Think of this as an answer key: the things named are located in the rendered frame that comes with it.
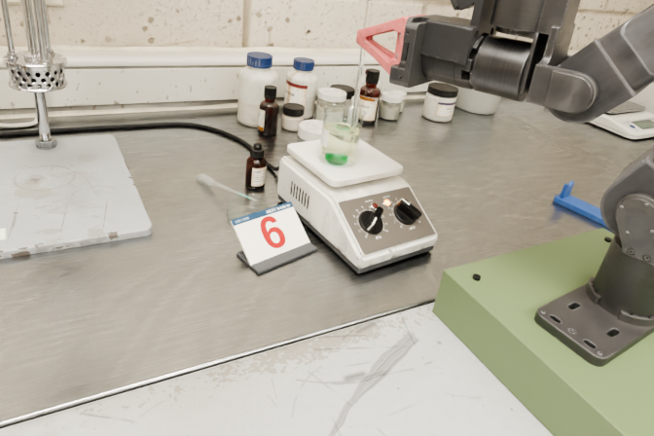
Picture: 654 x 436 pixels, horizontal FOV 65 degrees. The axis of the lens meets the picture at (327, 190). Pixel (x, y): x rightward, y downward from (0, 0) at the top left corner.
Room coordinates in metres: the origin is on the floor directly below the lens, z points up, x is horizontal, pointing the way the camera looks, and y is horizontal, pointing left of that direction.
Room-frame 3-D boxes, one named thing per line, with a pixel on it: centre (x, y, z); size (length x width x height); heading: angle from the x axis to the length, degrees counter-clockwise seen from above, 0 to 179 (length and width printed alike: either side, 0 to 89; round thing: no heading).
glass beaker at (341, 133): (0.62, -0.01, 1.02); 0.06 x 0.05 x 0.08; 151
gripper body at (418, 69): (0.56, -0.11, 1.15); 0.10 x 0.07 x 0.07; 146
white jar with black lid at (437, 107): (1.13, -0.22, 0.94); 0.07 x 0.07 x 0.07
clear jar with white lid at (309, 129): (0.75, 0.03, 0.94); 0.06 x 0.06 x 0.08
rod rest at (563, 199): (0.75, -0.42, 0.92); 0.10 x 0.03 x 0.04; 45
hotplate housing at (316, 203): (0.62, -0.03, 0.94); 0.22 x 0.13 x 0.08; 38
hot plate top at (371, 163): (0.64, -0.02, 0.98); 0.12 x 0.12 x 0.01; 38
